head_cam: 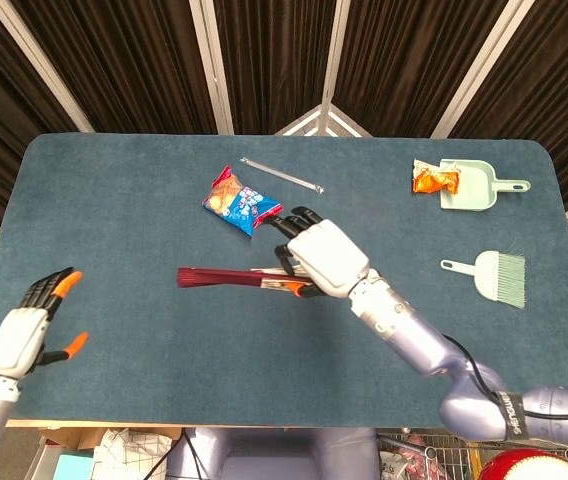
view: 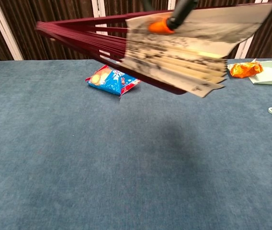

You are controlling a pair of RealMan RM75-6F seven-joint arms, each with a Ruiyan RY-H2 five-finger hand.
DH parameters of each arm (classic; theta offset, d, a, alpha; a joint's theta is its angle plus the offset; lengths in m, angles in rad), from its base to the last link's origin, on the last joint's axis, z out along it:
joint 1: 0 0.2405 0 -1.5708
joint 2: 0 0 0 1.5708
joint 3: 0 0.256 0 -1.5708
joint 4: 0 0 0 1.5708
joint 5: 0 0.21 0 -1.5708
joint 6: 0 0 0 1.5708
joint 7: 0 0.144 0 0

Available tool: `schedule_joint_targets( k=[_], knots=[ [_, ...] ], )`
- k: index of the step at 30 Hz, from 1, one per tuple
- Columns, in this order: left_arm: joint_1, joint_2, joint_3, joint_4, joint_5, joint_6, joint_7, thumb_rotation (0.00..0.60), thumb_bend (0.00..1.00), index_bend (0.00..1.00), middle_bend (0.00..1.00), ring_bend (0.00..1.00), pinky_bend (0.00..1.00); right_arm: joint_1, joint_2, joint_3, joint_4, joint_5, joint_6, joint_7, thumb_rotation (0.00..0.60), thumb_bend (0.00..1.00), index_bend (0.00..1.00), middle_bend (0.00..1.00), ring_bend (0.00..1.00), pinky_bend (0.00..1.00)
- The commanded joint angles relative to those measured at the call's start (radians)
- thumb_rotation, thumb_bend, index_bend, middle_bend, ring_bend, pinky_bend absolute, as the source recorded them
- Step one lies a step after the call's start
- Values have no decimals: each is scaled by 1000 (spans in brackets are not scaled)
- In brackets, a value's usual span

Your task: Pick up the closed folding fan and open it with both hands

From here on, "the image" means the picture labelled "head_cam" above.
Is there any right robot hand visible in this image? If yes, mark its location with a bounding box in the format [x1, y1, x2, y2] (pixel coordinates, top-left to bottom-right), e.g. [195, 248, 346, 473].
[267, 205, 371, 300]

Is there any red patterned packet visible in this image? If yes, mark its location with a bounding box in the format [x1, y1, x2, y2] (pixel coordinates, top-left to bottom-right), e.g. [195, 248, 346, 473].
[388, 433, 433, 480]

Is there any blue felt table cover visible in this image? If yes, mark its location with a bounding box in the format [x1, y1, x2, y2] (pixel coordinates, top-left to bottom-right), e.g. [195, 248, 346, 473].
[0, 131, 568, 429]

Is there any blue snack bag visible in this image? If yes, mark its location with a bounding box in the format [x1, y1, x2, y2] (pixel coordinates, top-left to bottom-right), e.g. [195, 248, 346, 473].
[201, 164, 285, 239]

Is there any brown cardboard box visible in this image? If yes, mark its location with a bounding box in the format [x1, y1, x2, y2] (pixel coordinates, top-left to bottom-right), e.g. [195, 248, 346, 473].
[38, 427, 110, 451]

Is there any clear plastic stick wrapper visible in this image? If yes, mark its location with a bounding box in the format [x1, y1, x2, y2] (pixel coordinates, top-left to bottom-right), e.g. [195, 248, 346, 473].
[239, 156, 326, 196]

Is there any black printed arm strap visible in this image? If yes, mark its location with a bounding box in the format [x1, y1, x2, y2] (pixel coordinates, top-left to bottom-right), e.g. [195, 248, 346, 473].
[495, 390, 530, 443]

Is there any red and white ball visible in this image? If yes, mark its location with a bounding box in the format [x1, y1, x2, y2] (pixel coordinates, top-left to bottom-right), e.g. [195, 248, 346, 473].
[477, 447, 568, 480]

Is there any dark brown curtain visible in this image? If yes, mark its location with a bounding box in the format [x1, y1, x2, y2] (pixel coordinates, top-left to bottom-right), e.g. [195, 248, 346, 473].
[0, 0, 568, 261]

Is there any metal wire basket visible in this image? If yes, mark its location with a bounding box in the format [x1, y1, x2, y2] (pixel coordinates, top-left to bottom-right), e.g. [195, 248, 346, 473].
[376, 428, 568, 480]

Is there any lavender robot torso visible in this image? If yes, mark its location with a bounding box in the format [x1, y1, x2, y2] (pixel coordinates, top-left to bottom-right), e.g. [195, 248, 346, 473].
[166, 425, 381, 480]

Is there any pale green dustpan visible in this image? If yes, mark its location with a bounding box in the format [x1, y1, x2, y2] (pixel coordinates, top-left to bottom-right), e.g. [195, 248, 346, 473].
[438, 158, 532, 212]

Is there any orange crumpled snack wrapper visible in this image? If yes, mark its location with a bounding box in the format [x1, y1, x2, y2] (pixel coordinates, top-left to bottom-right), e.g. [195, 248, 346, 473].
[410, 158, 463, 195]

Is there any dark red fan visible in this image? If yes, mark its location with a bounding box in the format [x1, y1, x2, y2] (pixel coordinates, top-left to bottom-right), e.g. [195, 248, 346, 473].
[176, 266, 315, 296]

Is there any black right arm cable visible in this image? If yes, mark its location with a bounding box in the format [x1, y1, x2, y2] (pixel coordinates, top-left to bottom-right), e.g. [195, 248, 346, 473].
[441, 333, 568, 421]

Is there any white triangular frame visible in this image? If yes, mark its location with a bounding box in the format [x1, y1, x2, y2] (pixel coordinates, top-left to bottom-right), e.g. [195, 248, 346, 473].
[273, 103, 365, 138]

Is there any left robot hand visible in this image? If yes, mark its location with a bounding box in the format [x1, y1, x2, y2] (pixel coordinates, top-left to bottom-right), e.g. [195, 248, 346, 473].
[0, 266, 90, 379]

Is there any white checked cloth bag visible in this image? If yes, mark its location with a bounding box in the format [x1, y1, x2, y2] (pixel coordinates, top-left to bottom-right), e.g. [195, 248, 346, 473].
[92, 427, 175, 480]

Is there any teal box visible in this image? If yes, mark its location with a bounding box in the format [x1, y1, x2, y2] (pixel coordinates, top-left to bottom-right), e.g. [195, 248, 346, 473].
[52, 452, 96, 480]

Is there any pale green hand brush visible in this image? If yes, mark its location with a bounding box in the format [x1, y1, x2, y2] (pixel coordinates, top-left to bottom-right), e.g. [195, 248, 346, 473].
[439, 249, 527, 309]

